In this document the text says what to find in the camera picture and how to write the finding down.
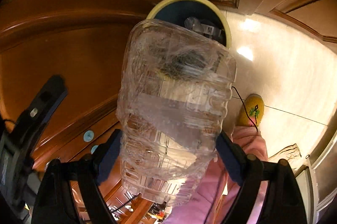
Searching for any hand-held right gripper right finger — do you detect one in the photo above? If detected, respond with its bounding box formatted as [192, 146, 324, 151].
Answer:
[216, 132, 308, 224]

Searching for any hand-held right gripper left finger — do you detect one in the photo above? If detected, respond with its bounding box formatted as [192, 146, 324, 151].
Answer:
[31, 129, 122, 224]

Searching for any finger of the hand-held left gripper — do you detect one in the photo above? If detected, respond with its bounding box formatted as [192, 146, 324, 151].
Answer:
[15, 75, 68, 140]

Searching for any large crushed clear plastic bottle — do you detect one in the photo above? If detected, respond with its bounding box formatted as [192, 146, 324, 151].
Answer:
[116, 19, 237, 207]

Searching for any yellow rimmed dark trash bin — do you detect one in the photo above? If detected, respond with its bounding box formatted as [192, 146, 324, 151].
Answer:
[146, 0, 233, 50]

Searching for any person's pink trouser leg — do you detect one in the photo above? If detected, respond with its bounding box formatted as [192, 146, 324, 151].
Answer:
[163, 125, 269, 224]

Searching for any beige floor rag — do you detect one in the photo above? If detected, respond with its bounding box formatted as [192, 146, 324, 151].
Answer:
[271, 143, 302, 161]

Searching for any yellow slipper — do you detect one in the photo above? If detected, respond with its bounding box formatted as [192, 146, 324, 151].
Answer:
[235, 94, 264, 128]

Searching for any silver white appliance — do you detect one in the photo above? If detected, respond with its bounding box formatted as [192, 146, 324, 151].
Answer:
[295, 113, 337, 214]

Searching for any black cable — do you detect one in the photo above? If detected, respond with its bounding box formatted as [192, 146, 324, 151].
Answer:
[205, 86, 260, 224]

